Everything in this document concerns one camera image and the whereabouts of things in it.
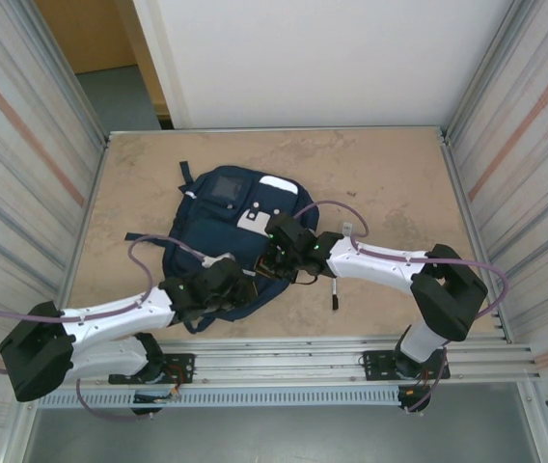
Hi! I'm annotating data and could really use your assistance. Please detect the navy blue backpack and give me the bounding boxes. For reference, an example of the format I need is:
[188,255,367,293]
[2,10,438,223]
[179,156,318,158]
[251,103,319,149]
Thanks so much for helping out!
[125,160,321,334]

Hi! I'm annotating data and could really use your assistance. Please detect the brown wooden door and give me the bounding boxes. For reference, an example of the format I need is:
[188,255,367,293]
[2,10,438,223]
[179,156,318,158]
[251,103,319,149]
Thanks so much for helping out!
[35,0,172,122]

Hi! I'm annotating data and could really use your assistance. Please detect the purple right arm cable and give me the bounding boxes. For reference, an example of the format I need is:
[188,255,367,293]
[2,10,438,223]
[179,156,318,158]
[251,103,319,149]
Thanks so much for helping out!
[295,200,509,415]

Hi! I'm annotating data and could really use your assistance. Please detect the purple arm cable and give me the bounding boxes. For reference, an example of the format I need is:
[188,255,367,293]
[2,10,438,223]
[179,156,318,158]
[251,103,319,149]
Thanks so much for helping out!
[295,200,509,415]
[0,233,206,423]

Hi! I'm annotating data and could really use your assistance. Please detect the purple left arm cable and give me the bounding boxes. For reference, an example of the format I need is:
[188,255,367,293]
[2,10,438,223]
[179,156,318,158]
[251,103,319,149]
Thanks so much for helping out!
[0,233,206,423]

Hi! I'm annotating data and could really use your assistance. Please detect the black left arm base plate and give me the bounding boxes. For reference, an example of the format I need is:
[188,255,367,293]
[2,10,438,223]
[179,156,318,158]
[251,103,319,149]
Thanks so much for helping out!
[107,352,196,386]

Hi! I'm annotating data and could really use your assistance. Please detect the aluminium table rail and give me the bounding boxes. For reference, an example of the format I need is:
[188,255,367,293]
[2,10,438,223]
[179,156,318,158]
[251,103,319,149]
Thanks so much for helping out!
[16,336,543,387]

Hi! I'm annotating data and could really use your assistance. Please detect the grey slotted cable duct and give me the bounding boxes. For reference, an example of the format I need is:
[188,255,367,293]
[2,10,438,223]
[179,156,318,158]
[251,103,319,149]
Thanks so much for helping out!
[36,388,403,409]

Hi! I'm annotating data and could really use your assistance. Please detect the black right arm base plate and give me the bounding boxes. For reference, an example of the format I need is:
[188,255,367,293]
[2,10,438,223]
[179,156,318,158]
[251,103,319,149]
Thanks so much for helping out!
[358,349,450,382]

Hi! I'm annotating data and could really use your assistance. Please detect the white door frame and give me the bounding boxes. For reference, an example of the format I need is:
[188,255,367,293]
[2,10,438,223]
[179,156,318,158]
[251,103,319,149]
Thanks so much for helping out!
[131,0,192,130]

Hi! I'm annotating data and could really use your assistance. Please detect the aluminium frame post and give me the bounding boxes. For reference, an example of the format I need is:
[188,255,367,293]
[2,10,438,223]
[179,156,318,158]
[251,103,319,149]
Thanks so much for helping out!
[49,0,113,146]
[440,0,531,144]

